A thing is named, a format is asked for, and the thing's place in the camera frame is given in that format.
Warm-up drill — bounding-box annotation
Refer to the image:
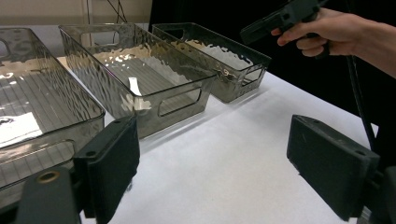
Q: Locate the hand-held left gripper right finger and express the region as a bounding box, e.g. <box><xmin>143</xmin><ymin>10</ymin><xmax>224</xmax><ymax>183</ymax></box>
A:
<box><xmin>286</xmin><ymin>114</ymin><xmax>381</xmax><ymax>222</ymax></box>

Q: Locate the black cable bundle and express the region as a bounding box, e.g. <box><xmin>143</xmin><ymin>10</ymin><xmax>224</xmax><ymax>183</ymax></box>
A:
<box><xmin>106</xmin><ymin>0</ymin><xmax>129</xmax><ymax>24</ymax></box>

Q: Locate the right hand-held gripper cable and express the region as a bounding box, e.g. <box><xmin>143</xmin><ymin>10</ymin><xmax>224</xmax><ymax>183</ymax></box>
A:
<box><xmin>346</xmin><ymin>55</ymin><xmax>379</xmax><ymax>153</ymax></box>

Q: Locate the white board table cover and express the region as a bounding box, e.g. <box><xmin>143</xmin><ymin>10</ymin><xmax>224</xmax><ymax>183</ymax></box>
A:
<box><xmin>55</xmin><ymin>55</ymin><xmax>379</xmax><ymax>224</ymax></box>

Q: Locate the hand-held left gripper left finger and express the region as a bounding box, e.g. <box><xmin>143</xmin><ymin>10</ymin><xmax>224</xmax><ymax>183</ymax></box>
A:
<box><xmin>73</xmin><ymin>115</ymin><xmax>141</xmax><ymax>224</ymax></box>

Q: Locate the white ceramic spoon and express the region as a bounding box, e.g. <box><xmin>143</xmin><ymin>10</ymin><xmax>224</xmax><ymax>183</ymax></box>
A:
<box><xmin>122</xmin><ymin>77</ymin><xmax>153</xmax><ymax>112</ymax></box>

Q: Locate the smoky clear plastic bin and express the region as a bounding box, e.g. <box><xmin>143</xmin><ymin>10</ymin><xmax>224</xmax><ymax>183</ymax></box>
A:
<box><xmin>0</xmin><ymin>27</ymin><xmax>106</xmax><ymax>209</ymax></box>
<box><xmin>151</xmin><ymin>21</ymin><xmax>273</xmax><ymax>104</ymax></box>
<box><xmin>58</xmin><ymin>21</ymin><xmax>218</xmax><ymax>139</ymax></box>

